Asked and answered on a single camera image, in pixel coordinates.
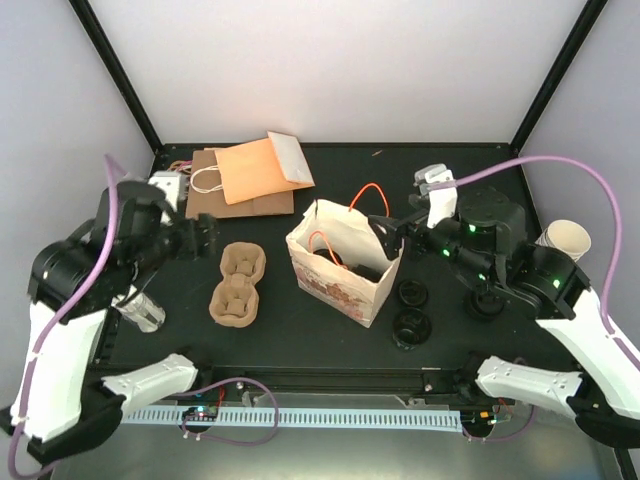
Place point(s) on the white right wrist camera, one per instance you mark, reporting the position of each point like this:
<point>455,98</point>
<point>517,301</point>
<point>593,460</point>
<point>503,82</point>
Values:
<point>436,182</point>

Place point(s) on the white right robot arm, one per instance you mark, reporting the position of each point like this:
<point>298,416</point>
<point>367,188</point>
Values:
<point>545,285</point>

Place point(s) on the black plastic cup lid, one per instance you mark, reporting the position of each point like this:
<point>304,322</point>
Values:
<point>412,293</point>

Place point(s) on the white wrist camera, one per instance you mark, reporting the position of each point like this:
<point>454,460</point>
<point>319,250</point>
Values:
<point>174,185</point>
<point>436,182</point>

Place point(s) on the orange kraft paper bag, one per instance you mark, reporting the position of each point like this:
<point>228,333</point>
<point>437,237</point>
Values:
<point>263,167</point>

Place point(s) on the stack of paper cups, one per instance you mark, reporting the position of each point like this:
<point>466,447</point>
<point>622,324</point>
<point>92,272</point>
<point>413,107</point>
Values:
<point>566,236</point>

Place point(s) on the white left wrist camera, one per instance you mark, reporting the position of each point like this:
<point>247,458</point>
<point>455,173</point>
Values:
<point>174,185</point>

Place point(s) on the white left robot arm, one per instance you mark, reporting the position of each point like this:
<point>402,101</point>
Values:
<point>74,285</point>

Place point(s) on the brown pulp cup carrier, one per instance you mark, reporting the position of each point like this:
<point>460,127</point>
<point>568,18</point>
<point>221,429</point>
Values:
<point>235,300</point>

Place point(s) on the white slotted cable rail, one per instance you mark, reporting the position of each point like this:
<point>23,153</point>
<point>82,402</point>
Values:
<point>314,418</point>

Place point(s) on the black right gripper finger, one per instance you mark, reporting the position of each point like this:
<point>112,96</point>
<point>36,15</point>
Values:
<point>392,243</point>
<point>384,225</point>

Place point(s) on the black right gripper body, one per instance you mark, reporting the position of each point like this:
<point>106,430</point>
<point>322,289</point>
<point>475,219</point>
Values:
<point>476,264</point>

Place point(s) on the printed white paper bag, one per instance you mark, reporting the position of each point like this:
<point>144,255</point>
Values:
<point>338,259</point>

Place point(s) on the brown kraft paper bag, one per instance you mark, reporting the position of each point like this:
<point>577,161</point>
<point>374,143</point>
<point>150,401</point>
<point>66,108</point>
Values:
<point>205,191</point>

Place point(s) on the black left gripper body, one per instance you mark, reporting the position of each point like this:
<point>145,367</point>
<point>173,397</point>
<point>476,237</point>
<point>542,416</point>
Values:
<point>190,246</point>

